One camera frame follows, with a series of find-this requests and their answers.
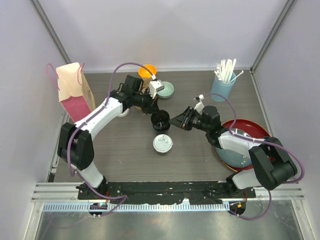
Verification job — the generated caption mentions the pink paper gift bag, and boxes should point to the pink paper gift bag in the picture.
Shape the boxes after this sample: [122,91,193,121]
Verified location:
[46,62,96,123]

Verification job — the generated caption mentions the blue plate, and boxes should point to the blue plate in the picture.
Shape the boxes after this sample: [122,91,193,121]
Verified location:
[215,128,255,169]

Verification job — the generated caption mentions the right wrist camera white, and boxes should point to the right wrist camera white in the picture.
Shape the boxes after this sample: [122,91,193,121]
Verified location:
[194,94,205,114]

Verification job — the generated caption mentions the orange bowl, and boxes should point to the orange bowl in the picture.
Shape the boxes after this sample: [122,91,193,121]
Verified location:
[138,64,157,78]

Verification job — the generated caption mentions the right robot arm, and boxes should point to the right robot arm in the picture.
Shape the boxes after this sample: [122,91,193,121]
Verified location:
[169,106,298,198]

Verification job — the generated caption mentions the white wrapped straws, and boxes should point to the white wrapped straws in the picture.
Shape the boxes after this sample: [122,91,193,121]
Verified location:
[214,58,244,84]

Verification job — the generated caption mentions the red round tray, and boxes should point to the red round tray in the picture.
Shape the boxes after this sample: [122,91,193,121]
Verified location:
[215,119,270,172]

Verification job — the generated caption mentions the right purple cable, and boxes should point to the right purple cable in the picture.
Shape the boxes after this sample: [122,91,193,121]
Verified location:
[203,93,306,221]

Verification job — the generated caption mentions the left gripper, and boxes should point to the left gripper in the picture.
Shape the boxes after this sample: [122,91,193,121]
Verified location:
[133,88,161,116]

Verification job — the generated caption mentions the blue straw holder cup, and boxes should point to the blue straw holder cup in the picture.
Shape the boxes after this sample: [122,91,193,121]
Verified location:
[210,72,236,102]

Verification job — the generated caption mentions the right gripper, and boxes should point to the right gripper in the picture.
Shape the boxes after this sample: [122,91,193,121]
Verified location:
[168,106,210,133]

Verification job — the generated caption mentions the light green bowl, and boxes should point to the light green bowl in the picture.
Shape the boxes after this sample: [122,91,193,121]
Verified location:
[157,81,175,99]

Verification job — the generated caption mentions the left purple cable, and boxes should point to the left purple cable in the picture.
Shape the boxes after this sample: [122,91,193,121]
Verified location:
[67,62,158,217]

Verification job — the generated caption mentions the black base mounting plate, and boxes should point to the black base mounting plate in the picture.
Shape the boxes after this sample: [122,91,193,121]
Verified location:
[76,181,256,205]

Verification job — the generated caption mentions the black paper coffee cup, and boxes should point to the black paper coffee cup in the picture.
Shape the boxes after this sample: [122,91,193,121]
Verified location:
[150,110,171,133]

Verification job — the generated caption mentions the white cup lid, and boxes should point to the white cup lid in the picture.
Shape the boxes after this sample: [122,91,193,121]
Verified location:
[152,134,173,152]
[117,108,130,118]

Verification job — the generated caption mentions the purple cable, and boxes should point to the purple cable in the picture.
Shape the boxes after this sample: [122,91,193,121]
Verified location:
[67,62,158,217]
[203,93,306,221]

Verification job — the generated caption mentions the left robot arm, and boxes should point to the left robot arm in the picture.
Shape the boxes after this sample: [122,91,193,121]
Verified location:
[57,75,164,200]

